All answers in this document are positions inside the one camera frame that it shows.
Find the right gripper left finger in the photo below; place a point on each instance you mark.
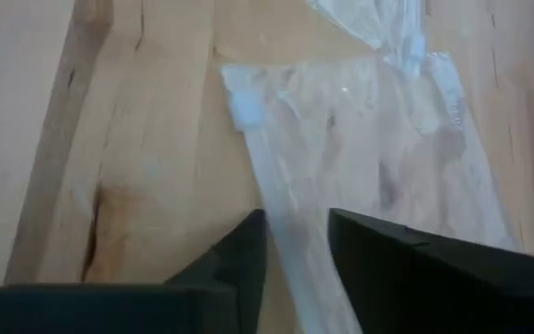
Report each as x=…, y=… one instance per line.
x=132, y=311

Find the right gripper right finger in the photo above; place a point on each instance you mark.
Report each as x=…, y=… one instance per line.
x=457, y=297

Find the clear plastic zip bag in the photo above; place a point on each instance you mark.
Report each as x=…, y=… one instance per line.
x=341, y=139
x=369, y=18

